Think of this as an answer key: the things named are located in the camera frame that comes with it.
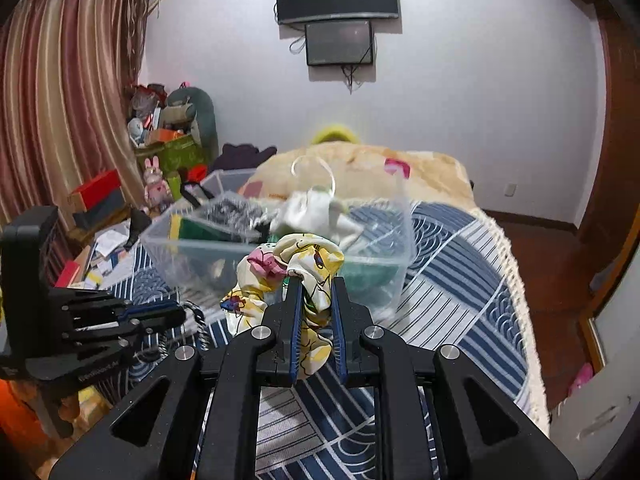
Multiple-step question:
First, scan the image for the clear plastic storage box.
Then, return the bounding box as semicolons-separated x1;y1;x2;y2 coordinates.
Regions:
141;188;416;320

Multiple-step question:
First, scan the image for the green knitted sock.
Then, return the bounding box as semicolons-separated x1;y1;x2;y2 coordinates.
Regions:
340;262;399;308

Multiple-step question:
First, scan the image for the yellow green scrubbing sponge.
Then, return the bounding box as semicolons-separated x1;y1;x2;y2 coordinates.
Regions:
168;214;218;242

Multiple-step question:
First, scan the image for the floral yellow scrunchie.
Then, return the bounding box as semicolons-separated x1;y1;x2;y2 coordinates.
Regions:
220;233;344;379

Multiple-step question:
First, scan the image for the white black-trimmed eye mask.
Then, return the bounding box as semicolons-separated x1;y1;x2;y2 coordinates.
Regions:
198;194;271;243

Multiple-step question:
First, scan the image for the white drawstring pouch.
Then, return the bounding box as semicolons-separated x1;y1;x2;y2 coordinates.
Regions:
270;188;354;249

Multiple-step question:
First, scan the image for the pink rabbit plush toy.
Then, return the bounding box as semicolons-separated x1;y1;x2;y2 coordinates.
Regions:
143;156;174;214

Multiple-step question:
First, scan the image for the blue white patterned tablecloth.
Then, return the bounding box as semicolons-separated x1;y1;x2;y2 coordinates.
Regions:
105;202;549;479

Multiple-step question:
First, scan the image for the green bottle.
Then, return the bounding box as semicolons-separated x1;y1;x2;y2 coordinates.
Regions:
165;171;181;202

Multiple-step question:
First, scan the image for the red shoe box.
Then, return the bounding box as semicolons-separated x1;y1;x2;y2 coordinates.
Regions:
67;169;120;212

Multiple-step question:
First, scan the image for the red cap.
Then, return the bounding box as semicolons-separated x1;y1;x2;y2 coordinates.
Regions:
186;164;208;182

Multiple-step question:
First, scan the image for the green cardboard box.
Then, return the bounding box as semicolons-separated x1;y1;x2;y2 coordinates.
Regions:
134;134;206;174

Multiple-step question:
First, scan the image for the dark purple clothing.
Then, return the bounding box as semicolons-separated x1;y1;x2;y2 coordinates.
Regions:
208;143;278;172

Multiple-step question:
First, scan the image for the beige fleece blanket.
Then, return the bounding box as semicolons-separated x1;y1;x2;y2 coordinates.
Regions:
247;142;476;211

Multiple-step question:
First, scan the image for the grey green plush toy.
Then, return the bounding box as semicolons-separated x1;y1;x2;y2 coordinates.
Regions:
167;86;219;162

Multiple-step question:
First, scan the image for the yellow chair back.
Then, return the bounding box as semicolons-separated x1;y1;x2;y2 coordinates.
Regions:
311;125;360;145

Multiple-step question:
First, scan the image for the brown wooden door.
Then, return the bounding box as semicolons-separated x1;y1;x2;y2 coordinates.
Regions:
577;4;640;311

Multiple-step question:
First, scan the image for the pink gold striped curtain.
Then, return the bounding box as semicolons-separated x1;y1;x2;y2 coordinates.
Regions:
1;0;144;226

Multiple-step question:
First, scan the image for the white wall socket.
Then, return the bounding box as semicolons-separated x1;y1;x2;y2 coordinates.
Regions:
504;183;516;197

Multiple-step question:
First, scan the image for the small wall monitor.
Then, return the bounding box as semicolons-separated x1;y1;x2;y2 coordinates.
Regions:
305;20;374;67

